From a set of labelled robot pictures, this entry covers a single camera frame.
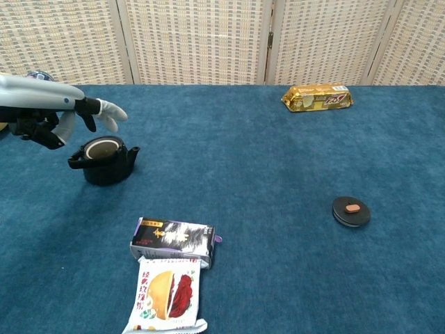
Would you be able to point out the black teapot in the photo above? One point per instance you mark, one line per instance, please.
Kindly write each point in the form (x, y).
(104, 174)

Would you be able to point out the blue water bottle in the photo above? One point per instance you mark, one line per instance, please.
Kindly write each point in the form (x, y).
(40, 75)

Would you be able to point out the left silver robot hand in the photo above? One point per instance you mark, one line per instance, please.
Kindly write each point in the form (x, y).
(34, 92)

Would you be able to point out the black teapot lid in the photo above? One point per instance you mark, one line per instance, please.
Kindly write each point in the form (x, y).
(358, 217)

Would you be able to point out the gold snack package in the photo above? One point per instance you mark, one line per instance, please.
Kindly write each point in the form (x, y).
(313, 101)

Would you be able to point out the blue table cloth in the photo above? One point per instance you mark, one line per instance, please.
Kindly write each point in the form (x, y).
(260, 156)

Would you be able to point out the rose cake snack packet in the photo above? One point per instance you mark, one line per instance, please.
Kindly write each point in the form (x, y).
(163, 295)

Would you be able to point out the woven bamboo folding screen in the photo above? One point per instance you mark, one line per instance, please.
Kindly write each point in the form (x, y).
(194, 41)

